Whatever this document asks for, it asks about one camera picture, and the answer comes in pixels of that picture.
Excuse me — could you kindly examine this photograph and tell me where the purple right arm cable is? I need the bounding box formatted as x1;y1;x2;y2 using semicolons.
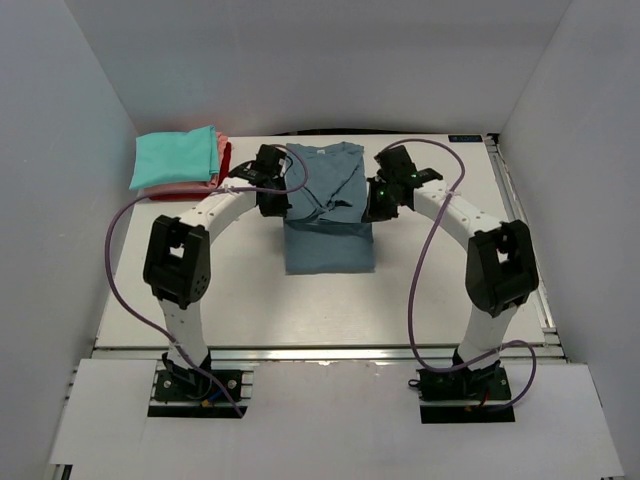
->
373;139;539;412

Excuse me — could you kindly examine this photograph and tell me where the blue t shirt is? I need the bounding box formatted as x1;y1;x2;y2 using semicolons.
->
283;142;376;275

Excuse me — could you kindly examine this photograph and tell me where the teal folded t shirt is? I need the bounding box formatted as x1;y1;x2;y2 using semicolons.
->
129;126;220;190

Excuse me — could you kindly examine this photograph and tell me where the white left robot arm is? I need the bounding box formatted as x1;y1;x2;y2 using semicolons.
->
143;145;290;399

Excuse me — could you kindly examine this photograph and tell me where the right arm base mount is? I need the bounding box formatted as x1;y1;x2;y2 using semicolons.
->
407;364;515;425

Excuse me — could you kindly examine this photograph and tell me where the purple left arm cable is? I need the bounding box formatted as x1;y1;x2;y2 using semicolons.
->
103;144;310;418

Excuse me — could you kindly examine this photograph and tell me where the red folded t shirt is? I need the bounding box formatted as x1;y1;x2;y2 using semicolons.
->
144;142;232;201

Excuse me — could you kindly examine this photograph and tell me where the aluminium table frame rail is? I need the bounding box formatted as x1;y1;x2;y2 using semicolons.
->
484;133;567;362

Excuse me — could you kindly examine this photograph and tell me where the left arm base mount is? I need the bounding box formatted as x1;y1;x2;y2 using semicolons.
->
147;353;253;420

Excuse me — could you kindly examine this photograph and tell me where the blue label sticker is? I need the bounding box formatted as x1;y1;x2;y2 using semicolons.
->
448;134;484;143

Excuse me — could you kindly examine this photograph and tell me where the pink folded t shirt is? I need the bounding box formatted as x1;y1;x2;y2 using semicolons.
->
130;126;231;196

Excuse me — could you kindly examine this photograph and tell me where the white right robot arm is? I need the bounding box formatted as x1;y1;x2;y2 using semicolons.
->
363;140;539;399

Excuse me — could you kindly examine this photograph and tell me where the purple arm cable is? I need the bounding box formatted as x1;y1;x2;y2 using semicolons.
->
373;139;539;412
103;144;310;418

